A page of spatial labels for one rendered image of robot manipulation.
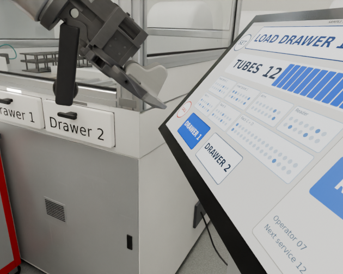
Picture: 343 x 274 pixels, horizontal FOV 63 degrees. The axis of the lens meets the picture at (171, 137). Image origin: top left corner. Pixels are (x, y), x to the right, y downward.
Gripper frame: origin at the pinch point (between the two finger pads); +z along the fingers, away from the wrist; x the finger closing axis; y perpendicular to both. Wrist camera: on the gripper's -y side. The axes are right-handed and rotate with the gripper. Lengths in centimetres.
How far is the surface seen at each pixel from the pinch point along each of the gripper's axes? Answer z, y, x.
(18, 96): -21, -35, 63
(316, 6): 147, 174, 258
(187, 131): 7.4, -0.1, 0.3
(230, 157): 7.3, 2.3, -14.2
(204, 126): 7.3, 2.7, -3.2
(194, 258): 95, -59, 67
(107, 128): 4.8, -18.5, 37.0
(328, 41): 7.2, 21.0, -12.4
